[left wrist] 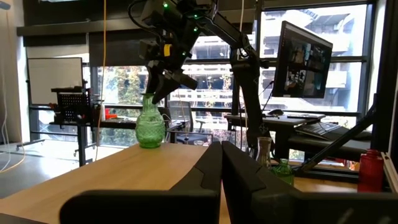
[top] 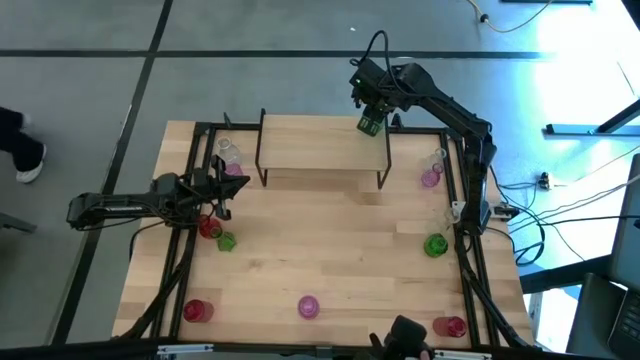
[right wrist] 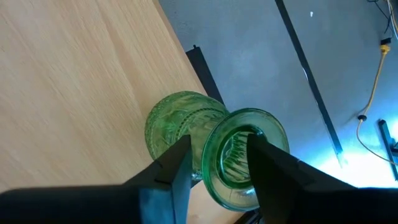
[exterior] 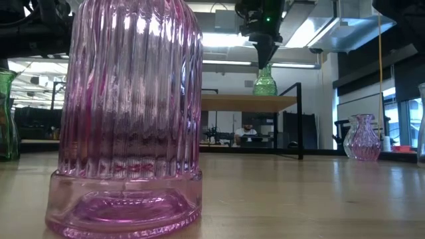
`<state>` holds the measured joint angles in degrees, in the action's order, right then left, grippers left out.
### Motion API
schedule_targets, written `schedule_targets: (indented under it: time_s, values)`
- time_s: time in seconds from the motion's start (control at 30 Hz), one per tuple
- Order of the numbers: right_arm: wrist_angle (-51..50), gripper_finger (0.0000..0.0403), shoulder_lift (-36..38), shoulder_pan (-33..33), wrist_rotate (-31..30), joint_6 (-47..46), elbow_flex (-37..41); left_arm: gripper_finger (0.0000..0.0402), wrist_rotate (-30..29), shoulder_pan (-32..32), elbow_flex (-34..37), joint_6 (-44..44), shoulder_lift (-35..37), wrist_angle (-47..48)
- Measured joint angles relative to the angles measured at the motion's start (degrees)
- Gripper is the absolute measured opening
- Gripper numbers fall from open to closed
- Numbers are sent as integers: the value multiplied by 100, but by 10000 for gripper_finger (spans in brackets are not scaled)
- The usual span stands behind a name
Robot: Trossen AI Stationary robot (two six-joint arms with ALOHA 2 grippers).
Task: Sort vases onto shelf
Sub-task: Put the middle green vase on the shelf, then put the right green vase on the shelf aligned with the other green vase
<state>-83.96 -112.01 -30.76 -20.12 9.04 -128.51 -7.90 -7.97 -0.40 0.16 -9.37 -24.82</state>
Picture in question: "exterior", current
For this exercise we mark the red box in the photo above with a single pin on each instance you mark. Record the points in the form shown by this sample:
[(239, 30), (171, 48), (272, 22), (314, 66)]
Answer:
[(401, 148)]

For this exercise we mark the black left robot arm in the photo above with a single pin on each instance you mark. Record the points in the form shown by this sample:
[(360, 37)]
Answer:
[(33, 36)]

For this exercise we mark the clear swirl glass vase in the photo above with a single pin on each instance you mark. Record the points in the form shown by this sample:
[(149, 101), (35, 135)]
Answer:
[(347, 141)]

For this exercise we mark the black shelving unit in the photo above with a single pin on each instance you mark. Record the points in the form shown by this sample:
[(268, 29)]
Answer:
[(262, 119)]

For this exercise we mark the pink swirl glass vase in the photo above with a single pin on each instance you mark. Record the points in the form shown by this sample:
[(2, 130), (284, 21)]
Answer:
[(365, 146)]

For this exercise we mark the black office chair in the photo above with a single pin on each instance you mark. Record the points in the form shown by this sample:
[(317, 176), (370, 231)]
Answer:
[(338, 132)]

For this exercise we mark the tall clear glass vase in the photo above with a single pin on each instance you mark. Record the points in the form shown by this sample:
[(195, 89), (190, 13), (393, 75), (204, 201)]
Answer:
[(422, 132)]

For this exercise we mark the white paper roll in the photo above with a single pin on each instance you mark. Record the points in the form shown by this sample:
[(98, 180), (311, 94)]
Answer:
[(386, 144)]

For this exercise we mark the pink ribbed glass jar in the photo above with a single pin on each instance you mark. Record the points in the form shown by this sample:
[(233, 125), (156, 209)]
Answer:
[(129, 116)]

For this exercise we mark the person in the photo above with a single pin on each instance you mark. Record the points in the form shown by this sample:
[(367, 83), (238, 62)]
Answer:
[(245, 132)]

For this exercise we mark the tall green glass vase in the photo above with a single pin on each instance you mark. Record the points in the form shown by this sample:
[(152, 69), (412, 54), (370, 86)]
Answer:
[(6, 132)]

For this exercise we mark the black table frame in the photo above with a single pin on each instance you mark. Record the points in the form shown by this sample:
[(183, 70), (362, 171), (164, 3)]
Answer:
[(232, 149)]

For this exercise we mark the small black dome object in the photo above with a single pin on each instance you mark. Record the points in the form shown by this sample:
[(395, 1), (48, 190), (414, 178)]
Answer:
[(293, 145)]

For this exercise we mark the wooden shelf black frame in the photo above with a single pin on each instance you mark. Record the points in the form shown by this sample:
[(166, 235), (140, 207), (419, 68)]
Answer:
[(245, 103)]

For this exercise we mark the black panel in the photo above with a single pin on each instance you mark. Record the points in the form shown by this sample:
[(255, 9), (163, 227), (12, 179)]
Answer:
[(308, 129)]

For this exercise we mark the small green textured vase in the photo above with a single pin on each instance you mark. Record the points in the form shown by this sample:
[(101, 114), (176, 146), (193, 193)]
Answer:
[(265, 87)]

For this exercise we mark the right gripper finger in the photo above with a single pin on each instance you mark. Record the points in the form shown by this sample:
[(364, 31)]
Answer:
[(265, 49)]

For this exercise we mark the white board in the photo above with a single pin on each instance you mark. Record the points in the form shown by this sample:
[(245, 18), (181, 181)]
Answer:
[(362, 106)]

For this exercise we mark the black background robot arm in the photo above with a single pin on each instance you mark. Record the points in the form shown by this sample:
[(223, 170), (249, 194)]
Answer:
[(216, 136)]

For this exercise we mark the grey ceiling box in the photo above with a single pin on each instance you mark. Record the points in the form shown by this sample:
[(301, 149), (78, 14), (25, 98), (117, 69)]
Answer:
[(225, 20)]

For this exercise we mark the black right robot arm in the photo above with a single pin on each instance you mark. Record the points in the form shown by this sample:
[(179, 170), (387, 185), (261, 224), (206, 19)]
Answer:
[(408, 20)]

